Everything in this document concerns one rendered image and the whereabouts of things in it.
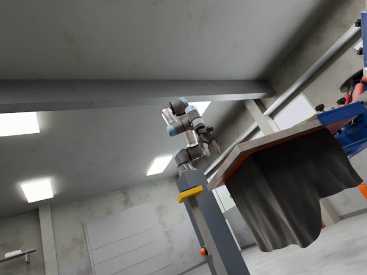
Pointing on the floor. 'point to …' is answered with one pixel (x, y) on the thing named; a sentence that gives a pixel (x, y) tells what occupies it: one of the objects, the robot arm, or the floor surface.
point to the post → (190, 195)
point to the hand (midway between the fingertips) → (214, 154)
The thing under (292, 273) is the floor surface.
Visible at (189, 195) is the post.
